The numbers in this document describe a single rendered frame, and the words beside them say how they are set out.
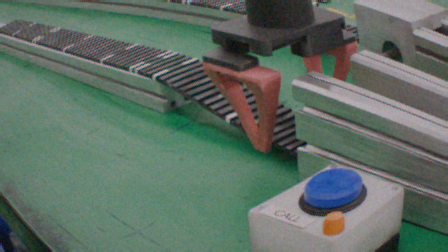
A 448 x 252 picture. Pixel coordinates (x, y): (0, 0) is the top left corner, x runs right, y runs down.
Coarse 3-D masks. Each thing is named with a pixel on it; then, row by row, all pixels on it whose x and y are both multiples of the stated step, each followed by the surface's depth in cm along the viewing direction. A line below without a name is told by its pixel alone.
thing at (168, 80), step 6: (192, 66) 91; (198, 66) 91; (174, 72) 90; (180, 72) 90; (186, 72) 90; (192, 72) 89; (198, 72) 90; (162, 78) 89; (168, 78) 89; (174, 78) 89; (180, 78) 89; (186, 78) 89; (168, 84) 88
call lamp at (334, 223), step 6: (330, 216) 54; (336, 216) 54; (342, 216) 54; (324, 222) 54; (330, 222) 54; (336, 222) 54; (342, 222) 54; (324, 228) 54; (330, 228) 54; (336, 228) 54; (342, 228) 54; (324, 234) 54; (330, 234) 54; (336, 234) 54
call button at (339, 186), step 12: (336, 168) 59; (348, 168) 59; (312, 180) 58; (324, 180) 58; (336, 180) 58; (348, 180) 58; (360, 180) 58; (312, 192) 57; (324, 192) 57; (336, 192) 56; (348, 192) 56; (360, 192) 57; (312, 204) 57; (324, 204) 57; (336, 204) 56
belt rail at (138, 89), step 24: (0, 24) 130; (0, 48) 123; (24, 48) 114; (48, 48) 107; (72, 72) 103; (96, 72) 98; (120, 72) 94; (120, 96) 95; (144, 96) 92; (168, 96) 90
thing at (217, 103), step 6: (246, 90) 87; (216, 96) 86; (222, 96) 86; (246, 96) 86; (252, 96) 86; (204, 102) 85; (210, 102) 85; (216, 102) 85; (222, 102) 85; (228, 102) 85; (210, 108) 84; (216, 108) 84; (222, 108) 84
